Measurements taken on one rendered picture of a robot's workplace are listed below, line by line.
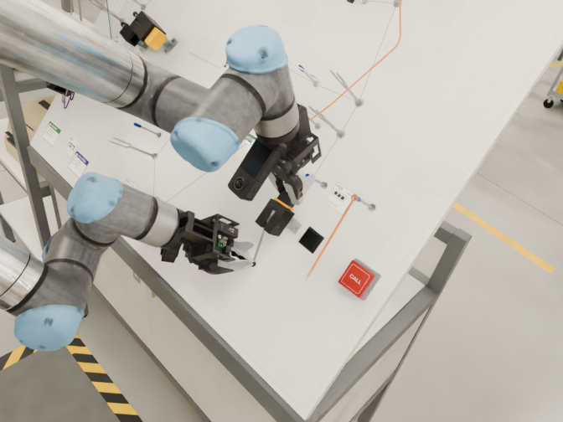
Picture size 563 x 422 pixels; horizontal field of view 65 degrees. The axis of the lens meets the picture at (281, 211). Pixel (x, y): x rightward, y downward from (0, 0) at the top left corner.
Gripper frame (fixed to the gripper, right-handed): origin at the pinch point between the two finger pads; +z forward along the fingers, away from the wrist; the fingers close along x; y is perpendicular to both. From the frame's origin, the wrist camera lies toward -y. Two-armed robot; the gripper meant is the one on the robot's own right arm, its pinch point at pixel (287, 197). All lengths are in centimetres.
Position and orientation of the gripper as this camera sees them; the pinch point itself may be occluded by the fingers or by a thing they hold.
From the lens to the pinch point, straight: 85.2
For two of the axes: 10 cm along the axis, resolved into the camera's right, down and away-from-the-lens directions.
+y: 7.1, -6.6, 2.4
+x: -6.8, -5.6, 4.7
